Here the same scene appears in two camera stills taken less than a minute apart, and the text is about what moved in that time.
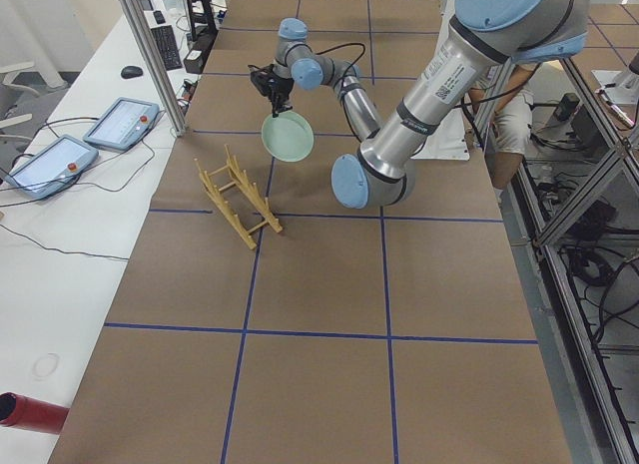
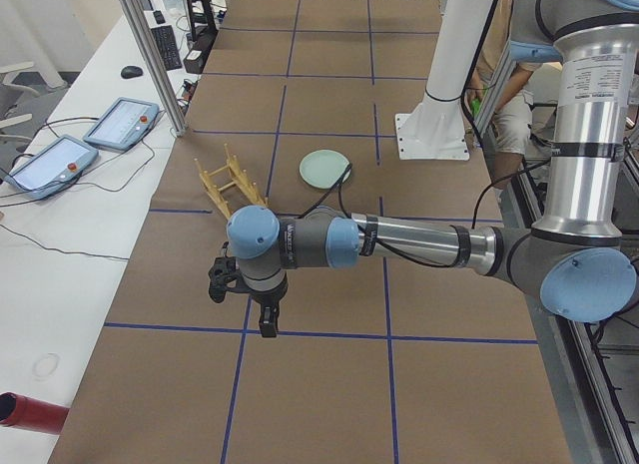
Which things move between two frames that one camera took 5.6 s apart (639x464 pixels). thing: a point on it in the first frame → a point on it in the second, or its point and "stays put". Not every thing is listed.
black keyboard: x=166 y=43 stays put
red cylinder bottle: x=26 y=413 stays put
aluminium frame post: x=158 y=69 stays put
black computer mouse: x=131 y=72 stays put
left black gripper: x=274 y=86 → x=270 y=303
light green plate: x=288 y=136 → x=321 y=168
